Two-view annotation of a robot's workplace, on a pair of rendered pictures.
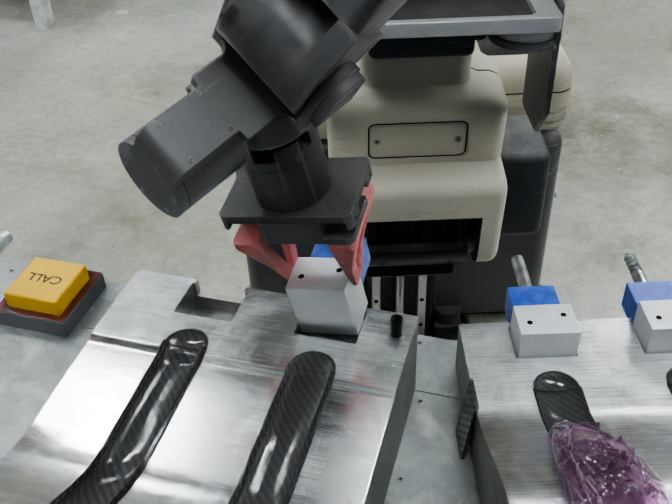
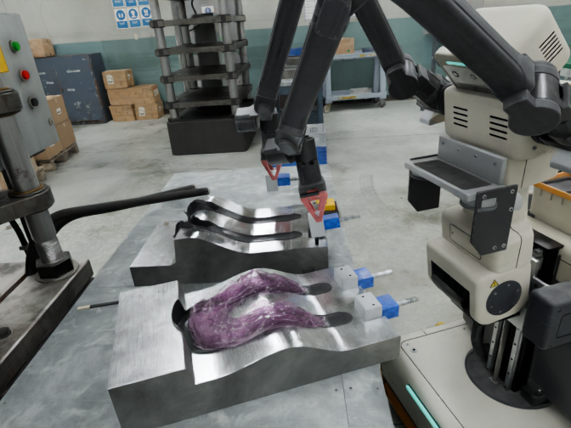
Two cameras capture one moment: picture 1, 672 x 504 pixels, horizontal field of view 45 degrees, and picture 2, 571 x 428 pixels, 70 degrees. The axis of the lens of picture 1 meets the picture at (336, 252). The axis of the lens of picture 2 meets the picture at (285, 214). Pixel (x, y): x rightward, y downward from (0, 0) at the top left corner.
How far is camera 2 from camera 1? 0.89 m
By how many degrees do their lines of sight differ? 64
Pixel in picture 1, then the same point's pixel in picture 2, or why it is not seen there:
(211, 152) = (269, 149)
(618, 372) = (339, 300)
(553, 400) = (319, 289)
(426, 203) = (450, 267)
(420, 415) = not seen: hidden behind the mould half
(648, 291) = (386, 299)
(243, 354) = (295, 224)
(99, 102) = not seen: outside the picture
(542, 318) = (345, 271)
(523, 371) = (327, 279)
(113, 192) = not seen: hidden behind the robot
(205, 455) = (260, 229)
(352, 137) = (445, 225)
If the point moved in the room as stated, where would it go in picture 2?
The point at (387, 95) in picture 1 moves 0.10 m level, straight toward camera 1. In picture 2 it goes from (464, 216) to (429, 222)
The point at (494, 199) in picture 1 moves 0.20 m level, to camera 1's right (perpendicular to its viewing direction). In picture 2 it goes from (472, 284) to (540, 338)
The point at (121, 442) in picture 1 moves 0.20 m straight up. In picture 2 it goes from (262, 220) to (254, 153)
